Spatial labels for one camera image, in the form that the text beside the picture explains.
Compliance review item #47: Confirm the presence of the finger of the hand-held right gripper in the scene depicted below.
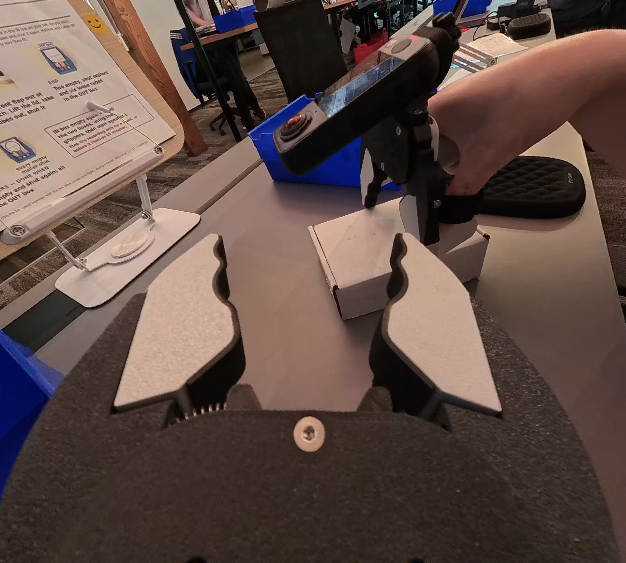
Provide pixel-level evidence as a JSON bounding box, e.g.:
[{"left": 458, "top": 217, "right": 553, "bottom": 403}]
[
  {"left": 397, "top": 192, "right": 442, "bottom": 248},
  {"left": 360, "top": 146, "right": 388, "bottom": 209}
]

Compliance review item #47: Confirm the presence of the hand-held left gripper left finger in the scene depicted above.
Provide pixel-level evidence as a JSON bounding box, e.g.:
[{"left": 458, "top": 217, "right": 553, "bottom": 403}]
[{"left": 112, "top": 233, "right": 246, "bottom": 416}]

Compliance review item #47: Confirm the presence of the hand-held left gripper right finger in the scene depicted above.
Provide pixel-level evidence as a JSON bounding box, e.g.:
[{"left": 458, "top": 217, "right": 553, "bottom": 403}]
[{"left": 369, "top": 233, "right": 503, "bottom": 421}]

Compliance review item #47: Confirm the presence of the blue plastic bin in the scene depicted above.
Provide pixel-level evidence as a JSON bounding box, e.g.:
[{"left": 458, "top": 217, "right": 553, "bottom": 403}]
[
  {"left": 213, "top": 5, "right": 258, "bottom": 34},
  {"left": 247, "top": 93, "right": 408, "bottom": 190},
  {"left": 0, "top": 328, "right": 65, "bottom": 493},
  {"left": 433, "top": 0, "right": 495, "bottom": 20}
]

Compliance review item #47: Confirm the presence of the white cardboard mailer box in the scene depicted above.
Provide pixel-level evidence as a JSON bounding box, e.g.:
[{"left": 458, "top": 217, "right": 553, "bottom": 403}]
[{"left": 308, "top": 198, "right": 491, "bottom": 321}]

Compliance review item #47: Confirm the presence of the person's right hand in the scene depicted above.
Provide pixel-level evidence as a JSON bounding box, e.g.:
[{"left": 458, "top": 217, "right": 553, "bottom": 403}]
[{"left": 428, "top": 55, "right": 570, "bottom": 196}]

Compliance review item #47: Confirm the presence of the black office chair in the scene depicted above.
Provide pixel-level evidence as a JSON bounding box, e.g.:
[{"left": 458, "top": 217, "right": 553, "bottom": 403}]
[{"left": 253, "top": 0, "right": 354, "bottom": 105}]

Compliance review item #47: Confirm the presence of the wooden document stand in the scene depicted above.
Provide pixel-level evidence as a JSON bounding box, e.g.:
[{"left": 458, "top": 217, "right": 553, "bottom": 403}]
[{"left": 0, "top": 0, "right": 202, "bottom": 309}]

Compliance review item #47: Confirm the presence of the black wrist rest pad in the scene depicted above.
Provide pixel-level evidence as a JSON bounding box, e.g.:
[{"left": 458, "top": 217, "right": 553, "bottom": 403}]
[
  {"left": 508, "top": 11, "right": 553, "bottom": 41},
  {"left": 482, "top": 155, "right": 588, "bottom": 232}
]

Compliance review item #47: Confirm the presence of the metal document stand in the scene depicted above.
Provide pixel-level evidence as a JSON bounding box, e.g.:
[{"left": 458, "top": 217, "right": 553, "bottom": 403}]
[{"left": 457, "top": 43, "right": 499, "bottom": 73}]

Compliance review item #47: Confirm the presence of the wooden table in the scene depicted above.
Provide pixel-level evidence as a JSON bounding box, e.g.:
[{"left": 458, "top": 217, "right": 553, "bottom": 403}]
[{"left": 180, "top": 22, "right": 260, "bottom": 52}]

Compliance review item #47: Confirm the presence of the blue striped jacket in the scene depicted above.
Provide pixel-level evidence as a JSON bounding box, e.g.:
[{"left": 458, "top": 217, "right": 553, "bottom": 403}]
[{"left": 170, "top": 29, "right": 208, "bottom": 101}]

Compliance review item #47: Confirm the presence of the black tripod pole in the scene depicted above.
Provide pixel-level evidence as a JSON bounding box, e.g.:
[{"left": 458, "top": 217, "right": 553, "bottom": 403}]
[{"left": 146, "top": 0, "right": 244, "bottom": 144}]

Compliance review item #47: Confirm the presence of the white paper sheet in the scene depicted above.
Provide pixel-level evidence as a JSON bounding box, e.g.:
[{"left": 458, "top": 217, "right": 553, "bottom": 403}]
[{"left": 470, "top": 32, "right": 531, "bottom": 59}]

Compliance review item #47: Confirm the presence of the wooden pillar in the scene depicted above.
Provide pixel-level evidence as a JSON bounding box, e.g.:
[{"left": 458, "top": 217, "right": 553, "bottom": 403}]
[{"left": 64, "top": 0, "right": 208, "bottom": 158}]

